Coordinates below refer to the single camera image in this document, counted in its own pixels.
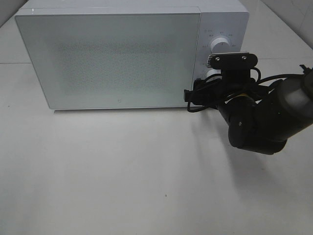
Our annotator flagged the upper white power knob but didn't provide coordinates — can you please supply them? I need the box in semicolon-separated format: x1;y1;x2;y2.
210;36;231;54

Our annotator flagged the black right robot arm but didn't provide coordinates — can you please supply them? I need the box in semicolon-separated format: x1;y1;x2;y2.
184;67;313;155

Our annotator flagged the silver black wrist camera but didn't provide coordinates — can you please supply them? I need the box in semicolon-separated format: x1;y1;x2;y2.
206;52;258;70

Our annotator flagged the black camera cable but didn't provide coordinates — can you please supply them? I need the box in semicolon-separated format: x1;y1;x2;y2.
187;68;304;114

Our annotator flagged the white timer knob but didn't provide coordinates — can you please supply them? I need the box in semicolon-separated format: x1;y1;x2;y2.
206;69;222;80

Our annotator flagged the white microwave door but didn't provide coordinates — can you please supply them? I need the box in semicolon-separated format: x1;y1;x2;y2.
16;14;200;110

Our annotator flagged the white microwave oven body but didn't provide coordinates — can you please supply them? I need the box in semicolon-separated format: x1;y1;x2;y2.
19;0;250;114

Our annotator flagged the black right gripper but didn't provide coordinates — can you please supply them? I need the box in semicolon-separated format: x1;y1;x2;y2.
183;68;257;110

